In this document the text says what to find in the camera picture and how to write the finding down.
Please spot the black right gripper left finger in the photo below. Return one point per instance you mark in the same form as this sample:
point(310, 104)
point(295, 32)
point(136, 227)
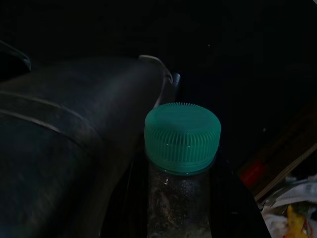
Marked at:
point(74, 136)

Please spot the white plastic bag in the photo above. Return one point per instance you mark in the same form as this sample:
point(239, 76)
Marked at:
point(304, 191)

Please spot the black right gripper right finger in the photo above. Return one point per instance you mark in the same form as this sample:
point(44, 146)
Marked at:
point(237, 213)

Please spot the small water bottle teal cap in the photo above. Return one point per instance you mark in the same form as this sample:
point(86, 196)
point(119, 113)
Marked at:
point(182, 134)

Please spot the wooden board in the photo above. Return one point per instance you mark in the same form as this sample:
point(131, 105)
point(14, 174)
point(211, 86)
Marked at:
point(292, 138)

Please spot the small red box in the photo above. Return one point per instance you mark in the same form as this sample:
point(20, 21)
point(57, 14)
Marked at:
point(253, 173)

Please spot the yellow packet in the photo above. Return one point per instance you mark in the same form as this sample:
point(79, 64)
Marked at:
point(297, 220)

